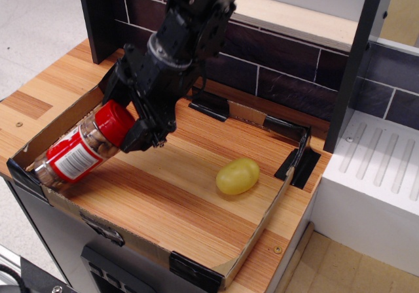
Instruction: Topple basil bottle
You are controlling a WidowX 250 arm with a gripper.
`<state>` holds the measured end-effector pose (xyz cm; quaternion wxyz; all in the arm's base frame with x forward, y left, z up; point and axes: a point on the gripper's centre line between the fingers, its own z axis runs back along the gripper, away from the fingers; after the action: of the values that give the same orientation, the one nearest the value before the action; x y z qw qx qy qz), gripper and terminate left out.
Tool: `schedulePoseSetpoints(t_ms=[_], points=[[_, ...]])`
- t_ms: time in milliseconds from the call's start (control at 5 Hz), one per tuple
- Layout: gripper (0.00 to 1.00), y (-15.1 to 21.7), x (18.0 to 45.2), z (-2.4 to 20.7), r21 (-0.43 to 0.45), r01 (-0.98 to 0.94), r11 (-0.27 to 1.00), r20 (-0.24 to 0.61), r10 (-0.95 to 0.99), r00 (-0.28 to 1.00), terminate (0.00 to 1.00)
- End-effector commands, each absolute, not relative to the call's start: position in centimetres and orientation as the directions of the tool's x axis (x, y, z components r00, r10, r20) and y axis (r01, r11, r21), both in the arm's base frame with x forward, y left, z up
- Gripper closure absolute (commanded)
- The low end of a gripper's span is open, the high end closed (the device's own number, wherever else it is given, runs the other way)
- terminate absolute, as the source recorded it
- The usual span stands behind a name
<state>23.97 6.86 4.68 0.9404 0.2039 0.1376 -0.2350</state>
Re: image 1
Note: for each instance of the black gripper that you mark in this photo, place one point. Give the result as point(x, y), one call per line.
point(154, 88)

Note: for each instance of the red-lidded spice bottle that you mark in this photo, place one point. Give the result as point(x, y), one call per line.
point(96, 139)

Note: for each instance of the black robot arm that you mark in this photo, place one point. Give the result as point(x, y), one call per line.
point(192, 32)

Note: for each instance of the cardboard fence with black tape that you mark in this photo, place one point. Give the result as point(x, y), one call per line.
point(157, 214)

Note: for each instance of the yellow toy potato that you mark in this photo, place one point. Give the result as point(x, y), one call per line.
point(238, 176)

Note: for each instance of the white dish drainer sink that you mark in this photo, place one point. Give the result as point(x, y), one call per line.
point(368, 196)

